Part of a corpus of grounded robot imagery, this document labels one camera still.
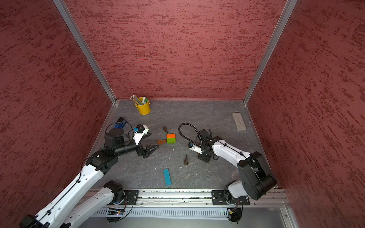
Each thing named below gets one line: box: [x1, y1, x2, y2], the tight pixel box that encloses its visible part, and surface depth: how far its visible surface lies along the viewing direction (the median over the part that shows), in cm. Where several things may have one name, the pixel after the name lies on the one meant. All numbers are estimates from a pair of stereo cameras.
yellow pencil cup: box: [134, 96, 152, 116], surface depth 111 cm
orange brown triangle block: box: [156, 139, 167, 145], surface depth 97 cm
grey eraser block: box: [231, 112, 247, 132], surface depth 105 cm
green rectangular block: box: [166, 137, 177, 144], surface depth 97 cm
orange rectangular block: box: [166, 133, 177, 139], surface depth 99 cm
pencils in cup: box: [129, 94, 144, 106], surface depth 102 cm
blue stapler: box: [114, 116, 126, 129], surface depth 105 cm
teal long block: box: [163, 168, 172, 186], surface depth 83 cm
